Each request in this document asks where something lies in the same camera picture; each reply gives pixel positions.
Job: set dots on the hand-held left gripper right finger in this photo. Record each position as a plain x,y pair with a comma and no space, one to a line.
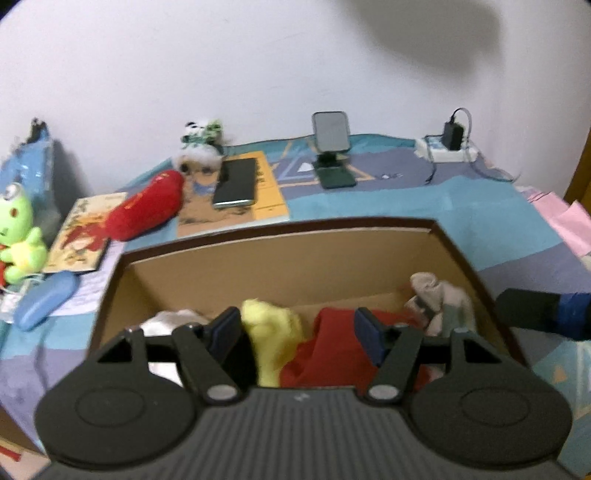
369,337

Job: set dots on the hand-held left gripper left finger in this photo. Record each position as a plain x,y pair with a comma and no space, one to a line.
226,334

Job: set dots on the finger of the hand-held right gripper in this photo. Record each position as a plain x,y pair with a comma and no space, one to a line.
531,311

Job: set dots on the red cloth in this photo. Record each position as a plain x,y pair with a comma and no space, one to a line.
337,350

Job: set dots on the brown cardboard box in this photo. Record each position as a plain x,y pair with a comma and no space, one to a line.
277,267

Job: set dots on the mauve plush toy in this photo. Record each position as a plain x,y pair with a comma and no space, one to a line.
443,295

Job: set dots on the yellow cloth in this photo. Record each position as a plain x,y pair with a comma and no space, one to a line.
272,337

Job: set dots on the white cloth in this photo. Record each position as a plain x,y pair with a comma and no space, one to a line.
161,323

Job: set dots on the white paper sheet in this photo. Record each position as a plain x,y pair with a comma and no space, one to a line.
92,288

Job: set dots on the yellow brown book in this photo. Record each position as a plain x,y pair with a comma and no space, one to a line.
268,198

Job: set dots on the wooden door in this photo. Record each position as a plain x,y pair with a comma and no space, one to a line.
582,170

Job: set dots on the red chili plush toy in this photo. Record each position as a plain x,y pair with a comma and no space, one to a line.
147,205

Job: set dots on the black smartphone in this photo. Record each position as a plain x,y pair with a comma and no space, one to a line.
235,182

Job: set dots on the green phone stand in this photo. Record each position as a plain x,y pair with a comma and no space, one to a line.
337,175

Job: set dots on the white haired doll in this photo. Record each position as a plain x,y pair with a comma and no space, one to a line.
198,166

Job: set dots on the white power strip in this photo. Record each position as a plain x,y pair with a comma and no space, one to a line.
455,154

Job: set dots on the illustrated picture book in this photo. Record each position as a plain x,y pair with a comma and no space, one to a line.
81,235

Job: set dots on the blue glasses case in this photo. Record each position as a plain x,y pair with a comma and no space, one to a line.
44,300

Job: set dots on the black charger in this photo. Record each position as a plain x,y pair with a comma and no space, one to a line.
452,134

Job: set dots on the small panda toy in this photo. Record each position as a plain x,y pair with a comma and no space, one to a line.
201,134

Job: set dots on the green frog plush toy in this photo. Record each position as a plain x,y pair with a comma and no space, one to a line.
18,240

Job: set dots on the blue plastic bag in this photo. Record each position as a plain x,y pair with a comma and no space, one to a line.
27,159

